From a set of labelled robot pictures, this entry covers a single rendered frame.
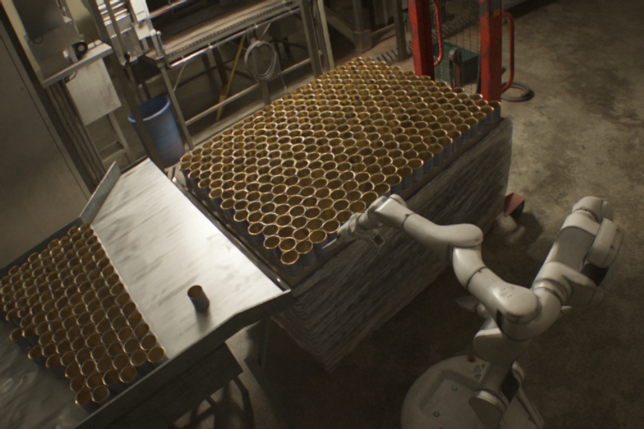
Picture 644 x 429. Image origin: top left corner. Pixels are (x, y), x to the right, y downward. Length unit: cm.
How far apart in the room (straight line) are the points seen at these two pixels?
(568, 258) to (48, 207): 386
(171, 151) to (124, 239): 256
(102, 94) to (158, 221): 217
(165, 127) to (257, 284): 309
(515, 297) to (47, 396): 172
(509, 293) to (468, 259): 16
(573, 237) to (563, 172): 281
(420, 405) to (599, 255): 140
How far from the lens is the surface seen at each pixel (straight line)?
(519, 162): 414
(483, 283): 115
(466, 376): 235
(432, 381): 234
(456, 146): 225
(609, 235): 118
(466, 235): 125
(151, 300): 204
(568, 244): 133
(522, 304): 108
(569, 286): 117
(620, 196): 401
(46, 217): 432
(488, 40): 257
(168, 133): 481
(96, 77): 432
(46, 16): 361
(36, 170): 413
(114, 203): 272
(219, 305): 187
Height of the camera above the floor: 244
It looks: 41 degrees down
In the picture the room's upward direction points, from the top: 12 degrees counter-clockwise
